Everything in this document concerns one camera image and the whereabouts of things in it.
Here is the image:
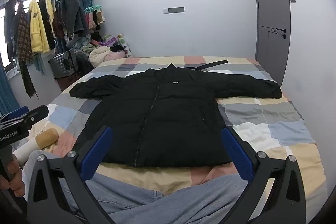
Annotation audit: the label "tan plush toy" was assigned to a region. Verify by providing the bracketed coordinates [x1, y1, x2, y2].
[35, 128, 59, 150]

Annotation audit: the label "yellow fleece robe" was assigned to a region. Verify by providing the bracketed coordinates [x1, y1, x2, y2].
[28, 0, 50, 54]

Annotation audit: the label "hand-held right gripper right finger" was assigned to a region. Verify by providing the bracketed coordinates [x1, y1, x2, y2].
[221, 126, 307, 224]

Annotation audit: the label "person's light blue jeans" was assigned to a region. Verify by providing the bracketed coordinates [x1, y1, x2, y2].
[22, 150, 248, 224]

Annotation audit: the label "grey door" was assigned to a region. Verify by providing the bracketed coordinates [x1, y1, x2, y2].
[251, 0, 291, 88]

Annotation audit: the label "blue curtain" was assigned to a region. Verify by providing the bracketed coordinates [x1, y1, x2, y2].
[0, 64, 19, 115]

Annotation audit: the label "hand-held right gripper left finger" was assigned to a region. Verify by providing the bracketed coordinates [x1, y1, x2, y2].
[26, 126, 116, 224]

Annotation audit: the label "grey white wall panel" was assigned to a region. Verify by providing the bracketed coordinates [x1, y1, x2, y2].
[163, 7, 185, 14]

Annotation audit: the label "black strap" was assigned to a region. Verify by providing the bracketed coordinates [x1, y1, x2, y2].
[185, 60, 230, 72]

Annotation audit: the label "black puffer jacket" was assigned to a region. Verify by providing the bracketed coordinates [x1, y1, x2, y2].
[70, 63, 282, 168]

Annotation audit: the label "person's left hand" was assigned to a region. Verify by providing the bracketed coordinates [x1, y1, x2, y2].
[0, 156, 26, 198]

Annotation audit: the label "teal scarf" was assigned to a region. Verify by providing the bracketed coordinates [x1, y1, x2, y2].
[33, 53, 46, 75]

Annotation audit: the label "black door handle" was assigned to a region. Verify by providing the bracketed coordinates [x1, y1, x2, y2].
[272, 27, 288, 39]

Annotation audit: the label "dark grey suitcase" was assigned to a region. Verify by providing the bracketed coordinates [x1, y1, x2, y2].
[49, 49, 79, 80]

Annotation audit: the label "green peg hanger with socks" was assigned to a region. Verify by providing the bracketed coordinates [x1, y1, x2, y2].
[84, 5, 105, 30]

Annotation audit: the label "dark denim jacket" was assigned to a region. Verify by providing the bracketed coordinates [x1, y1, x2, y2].
[56, 0, 88, 38]

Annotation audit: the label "cream fleece blanket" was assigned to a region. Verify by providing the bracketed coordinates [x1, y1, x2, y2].
[89, 46, 112, 67]

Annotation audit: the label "patchwork bed blanket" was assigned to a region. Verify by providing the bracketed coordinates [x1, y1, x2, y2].
[10, 56, 328, 214]

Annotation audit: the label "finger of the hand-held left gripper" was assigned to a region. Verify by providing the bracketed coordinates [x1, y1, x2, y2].
[0, 106, 29, 122]
[14, 105, 49, 127]

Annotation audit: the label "polka dot pillow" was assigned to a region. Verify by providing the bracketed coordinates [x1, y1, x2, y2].
[117, 34, 134, 58]

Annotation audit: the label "pile of clothes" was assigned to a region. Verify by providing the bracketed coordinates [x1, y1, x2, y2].
[67, 35, 93, 56]

